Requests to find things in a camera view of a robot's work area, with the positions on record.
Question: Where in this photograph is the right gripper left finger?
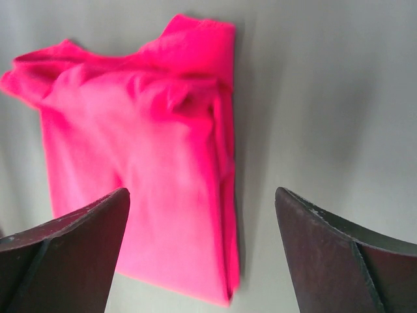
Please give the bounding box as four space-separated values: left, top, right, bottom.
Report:
1 188 130 312

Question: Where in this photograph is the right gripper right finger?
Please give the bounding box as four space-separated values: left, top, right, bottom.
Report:
275 187 416 312

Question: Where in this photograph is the pink t shirt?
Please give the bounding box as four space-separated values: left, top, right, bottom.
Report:
1 14 240 306

